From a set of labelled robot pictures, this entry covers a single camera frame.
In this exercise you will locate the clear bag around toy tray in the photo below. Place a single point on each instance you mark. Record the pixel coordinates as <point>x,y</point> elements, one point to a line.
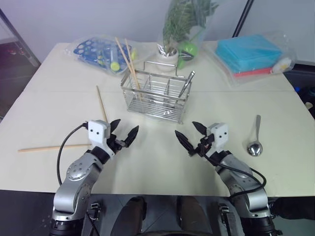
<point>71,50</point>

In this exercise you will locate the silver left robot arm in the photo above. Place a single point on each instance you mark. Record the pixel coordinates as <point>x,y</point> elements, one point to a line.
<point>76,182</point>

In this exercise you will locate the clear plastic plant wrapping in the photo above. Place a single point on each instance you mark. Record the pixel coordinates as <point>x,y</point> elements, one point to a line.
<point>204,32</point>

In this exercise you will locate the white plant pot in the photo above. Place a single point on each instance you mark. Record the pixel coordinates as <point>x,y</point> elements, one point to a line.
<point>167,61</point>

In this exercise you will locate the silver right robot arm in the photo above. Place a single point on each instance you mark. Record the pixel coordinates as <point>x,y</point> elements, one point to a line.
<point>236,162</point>

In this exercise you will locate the green leafy plant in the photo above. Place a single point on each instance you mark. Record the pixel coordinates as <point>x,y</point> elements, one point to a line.
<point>182,17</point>

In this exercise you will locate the grey metal frame shelf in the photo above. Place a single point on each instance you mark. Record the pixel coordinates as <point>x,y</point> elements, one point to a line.
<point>17,49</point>

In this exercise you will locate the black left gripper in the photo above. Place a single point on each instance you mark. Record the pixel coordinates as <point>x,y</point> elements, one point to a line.
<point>115,143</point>

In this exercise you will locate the wooden chopstick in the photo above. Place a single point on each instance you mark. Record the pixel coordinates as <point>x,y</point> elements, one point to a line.
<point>130,57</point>
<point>125,59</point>
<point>101,103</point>
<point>44,148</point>

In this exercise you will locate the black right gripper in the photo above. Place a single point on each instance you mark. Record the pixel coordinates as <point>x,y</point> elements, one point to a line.
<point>205,145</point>

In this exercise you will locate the yellow-green round cap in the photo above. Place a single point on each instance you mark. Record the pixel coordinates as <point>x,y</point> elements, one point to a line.
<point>115,66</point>

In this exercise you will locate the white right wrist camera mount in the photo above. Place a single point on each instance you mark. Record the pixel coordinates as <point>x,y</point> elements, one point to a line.
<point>220,134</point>

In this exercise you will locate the dark vertical post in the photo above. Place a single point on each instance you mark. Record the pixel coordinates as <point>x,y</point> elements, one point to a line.
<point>242,17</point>

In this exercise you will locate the black bulky object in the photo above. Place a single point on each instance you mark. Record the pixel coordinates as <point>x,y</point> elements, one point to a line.
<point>295,209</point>

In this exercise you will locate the white and yellow soft toy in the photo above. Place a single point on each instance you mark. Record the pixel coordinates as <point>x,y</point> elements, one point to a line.
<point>280,65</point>

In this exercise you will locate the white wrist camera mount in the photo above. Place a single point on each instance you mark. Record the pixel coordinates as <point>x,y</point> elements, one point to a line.
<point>97,131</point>
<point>220,134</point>

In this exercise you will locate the blue patterned toy tray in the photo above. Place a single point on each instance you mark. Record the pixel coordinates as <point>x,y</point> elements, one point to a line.
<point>91,51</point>

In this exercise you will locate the clear bag around blue boards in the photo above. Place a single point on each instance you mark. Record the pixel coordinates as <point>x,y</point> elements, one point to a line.
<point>221,68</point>

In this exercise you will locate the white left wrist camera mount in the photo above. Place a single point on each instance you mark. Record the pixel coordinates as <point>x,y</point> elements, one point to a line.
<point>97,131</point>

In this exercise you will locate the green ball toy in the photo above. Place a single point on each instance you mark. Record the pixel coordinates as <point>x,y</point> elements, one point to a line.
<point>188,50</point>

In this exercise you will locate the blue plastic board stack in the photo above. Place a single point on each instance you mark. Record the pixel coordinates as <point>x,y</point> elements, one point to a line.
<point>248,52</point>

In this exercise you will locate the shiny metal spoon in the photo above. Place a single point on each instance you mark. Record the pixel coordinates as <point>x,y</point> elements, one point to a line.
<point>255,148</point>

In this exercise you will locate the red plastic strip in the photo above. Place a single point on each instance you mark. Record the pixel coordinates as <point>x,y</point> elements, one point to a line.
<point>253,72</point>

